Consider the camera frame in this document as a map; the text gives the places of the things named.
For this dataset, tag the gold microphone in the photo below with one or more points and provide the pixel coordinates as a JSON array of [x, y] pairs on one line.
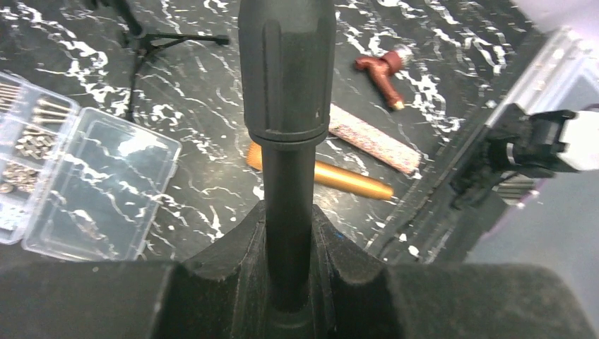
[[341, 180]]

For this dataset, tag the glitter silver-head microphone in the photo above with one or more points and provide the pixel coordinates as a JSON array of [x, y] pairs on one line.
[[371, 140]]

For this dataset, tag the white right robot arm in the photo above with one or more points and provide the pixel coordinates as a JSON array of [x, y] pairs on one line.
[[537, 146]]

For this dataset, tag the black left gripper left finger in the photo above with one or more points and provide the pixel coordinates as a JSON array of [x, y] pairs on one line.
[[218, 293]]

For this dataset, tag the clear plastic screw box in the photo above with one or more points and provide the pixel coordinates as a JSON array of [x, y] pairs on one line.
[[76, 183]]

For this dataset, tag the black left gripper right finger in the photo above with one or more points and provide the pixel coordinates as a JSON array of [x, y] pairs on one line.
[[366, 298]]

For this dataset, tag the black round-base microphone stand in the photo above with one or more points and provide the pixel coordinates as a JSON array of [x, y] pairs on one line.
[[286, 51]]

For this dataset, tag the black tripod microphone stand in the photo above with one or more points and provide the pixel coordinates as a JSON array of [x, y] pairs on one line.
[[145, 43]]

